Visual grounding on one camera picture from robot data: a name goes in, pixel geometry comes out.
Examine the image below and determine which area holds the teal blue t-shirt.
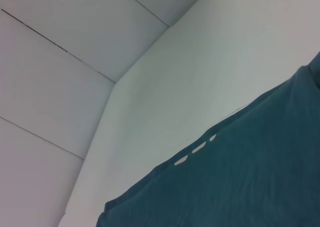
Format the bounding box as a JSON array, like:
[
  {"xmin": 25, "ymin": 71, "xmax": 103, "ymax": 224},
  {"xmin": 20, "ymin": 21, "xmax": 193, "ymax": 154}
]
[{"xmin": 96, "ymin": 50, "xmax": 320, "ymax": 227}]

